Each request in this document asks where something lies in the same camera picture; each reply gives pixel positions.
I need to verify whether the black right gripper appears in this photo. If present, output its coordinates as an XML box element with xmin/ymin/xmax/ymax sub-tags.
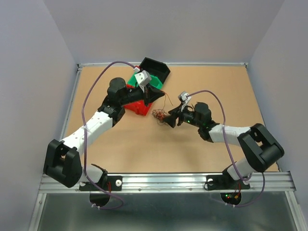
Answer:
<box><xmin>161</xmin><ymin>103</ymin><xmax>202</xmax><ymax>128</ymax></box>

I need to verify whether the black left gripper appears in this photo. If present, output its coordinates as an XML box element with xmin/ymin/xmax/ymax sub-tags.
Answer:
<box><xmin>119</xmin><ymin>82</ymin><xmax>165</xmax><ymax>106</ymax></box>

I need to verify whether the thin wire bundle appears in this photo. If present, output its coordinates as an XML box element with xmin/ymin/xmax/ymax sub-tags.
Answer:
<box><xmin>151</xmin><ymin>91</ymin><xmax>174</xmax><ymax>127</ymax></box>

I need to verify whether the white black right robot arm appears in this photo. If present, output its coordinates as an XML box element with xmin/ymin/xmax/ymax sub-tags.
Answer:
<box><xmin>163</xmin><ymin>103</ymin><xmax>284</xmax><ymax>188</ymax></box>

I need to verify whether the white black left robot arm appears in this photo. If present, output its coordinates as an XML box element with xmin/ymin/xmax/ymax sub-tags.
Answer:
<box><xmin>43</xmin><ymin>77</ymin><xmax>165</xmax><ymax>190</ymax></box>

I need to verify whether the green plastic bin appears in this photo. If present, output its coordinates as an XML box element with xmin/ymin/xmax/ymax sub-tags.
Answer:
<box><xmin>126</xmin><ymin>72</ymin><xmax>163</xmax><ymax>90</ymax></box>

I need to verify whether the red plastic bin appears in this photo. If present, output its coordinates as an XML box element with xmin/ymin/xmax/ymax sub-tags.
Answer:
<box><xmin>124</xmin><ymin>100</ymin><xmax>152</xmax><ymax>116</ymax></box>

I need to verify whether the black plastic bin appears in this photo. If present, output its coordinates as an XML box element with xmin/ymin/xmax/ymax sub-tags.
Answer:
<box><xmin>139</xmin><ymin>57</ymin><xmax>171</xmax><ymax>84</ymax></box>

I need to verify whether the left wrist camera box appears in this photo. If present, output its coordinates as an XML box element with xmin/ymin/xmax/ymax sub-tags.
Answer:
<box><xmin>134</xmin><ymin>70</ymin><xmax>152</xmax><ymax>87</ymax></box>

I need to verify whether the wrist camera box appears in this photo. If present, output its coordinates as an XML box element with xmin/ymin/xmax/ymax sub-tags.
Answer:
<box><xmin>178</xmin><ymin>91</ymin><xmax>191</xmax><ymax>102</ymax></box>
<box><xmin>134</xmin><ymin>70</ymin><xmax>152</xmax><ymax>87</ymax></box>

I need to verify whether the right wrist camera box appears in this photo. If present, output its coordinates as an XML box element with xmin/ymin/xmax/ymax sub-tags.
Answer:
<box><xmin>178</xmin><ymin>91</ymin><xmax>191</xmax><ymax>102</ymax></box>

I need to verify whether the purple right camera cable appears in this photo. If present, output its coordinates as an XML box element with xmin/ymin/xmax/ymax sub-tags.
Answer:
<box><xmin>186</xmin><ymin>90</ymin><xmax>266</xmax><ymax>207</ymax></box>

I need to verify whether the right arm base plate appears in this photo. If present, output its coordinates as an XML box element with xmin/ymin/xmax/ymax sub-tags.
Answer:
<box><xmin>204</xmin><ymin>175</ymin><xmax>250</xmax><ymax>191</ymax></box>

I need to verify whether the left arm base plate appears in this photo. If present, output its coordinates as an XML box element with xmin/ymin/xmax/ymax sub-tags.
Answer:
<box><xmin>79</xmin><ymin>175</ymin><xmax>123</xmax><ymax>192</ymax></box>

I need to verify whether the aluminium mounting rail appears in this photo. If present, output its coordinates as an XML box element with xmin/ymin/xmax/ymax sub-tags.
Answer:
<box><xmin>38</xmin><ymin>172</ymin><xmax>296</xmax><ymax>194</ymax></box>

